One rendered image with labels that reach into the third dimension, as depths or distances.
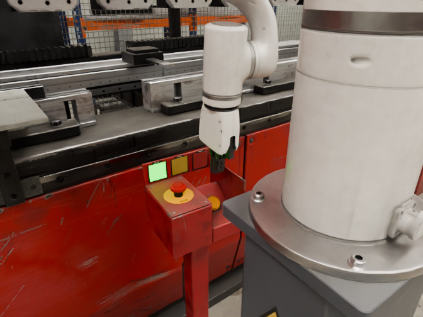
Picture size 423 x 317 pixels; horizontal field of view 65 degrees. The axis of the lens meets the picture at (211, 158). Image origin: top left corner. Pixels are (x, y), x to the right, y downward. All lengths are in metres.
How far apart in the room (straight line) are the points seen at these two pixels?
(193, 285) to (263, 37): 0.66
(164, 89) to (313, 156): 0.83
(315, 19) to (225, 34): 0.38
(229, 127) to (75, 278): 0.65
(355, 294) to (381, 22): 0.20
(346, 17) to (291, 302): 0.26
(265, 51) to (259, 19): 0.06
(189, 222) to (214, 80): 0.32
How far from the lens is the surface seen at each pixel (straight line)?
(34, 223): 0.95
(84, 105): 0.99
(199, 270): 0.96
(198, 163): 0.89
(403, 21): 0.26
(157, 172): 0.84
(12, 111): 0.78
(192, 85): 1.13
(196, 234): 0.80
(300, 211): 0.33
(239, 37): 0.66
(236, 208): 0.37
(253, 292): 0.41
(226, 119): 0.69
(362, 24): 0.26
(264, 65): 0.70
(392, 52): 0.27
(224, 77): 0.67
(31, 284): 1.06
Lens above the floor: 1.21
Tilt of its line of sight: 26 degrees down
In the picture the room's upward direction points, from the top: straight up
